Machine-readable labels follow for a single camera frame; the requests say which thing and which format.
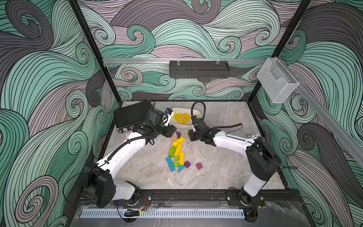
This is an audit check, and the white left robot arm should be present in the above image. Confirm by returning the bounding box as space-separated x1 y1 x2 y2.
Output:
80 108 176 209

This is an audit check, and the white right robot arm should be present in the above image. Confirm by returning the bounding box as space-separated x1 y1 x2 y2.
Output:
188 129 281 206

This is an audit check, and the white plastic tub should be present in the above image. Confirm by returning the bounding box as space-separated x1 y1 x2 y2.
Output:
170 107 192 130

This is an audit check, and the yellow slanted long block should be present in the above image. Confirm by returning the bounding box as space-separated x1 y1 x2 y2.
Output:
172 137 185 147

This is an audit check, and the yellow upright long block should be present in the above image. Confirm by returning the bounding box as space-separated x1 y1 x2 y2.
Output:
174 144 182 157

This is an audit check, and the green rectangular block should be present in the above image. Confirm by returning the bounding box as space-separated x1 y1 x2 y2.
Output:
168 147 176 158

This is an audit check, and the light green arch block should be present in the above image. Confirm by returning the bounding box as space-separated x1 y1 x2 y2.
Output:
174 157 180 168

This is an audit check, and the magenta cube block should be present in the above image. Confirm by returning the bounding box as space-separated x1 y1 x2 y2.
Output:
196 163 203 170

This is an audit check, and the purple cube block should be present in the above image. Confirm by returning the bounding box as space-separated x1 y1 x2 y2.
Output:
185 161 191 169

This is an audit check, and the black aluminium carrying case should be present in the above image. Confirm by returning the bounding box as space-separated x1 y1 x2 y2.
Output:
114 101 152 133

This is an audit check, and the teal long block at left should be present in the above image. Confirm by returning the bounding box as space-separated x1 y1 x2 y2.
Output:
166 157 175 172

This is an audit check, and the teal triangle block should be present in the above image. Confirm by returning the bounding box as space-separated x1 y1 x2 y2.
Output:
178 165 185 173

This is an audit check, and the pink and white toy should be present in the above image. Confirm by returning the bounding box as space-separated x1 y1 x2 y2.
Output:
247 134 260 140

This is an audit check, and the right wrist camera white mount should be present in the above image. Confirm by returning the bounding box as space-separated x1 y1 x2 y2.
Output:
192 115 199 131

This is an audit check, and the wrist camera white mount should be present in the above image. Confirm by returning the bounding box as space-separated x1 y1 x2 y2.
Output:
192 115 199 131
162 108 174 126

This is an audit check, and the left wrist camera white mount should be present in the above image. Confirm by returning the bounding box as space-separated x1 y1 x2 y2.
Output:
162 108 174 126

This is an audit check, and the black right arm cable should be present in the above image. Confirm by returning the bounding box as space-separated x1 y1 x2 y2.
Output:
190 101 244 131

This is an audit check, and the black wall-mounted tray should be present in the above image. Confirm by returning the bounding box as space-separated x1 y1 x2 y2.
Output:
169 60 231 82

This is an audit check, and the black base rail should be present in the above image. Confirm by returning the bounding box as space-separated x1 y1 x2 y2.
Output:
79 188 301 209

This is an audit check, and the clear acrylic wall holder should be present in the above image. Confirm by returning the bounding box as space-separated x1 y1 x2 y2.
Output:
257 57 299 104

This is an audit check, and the white slotted cable duct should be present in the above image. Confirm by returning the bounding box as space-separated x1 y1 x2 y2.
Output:
80 208 245 219

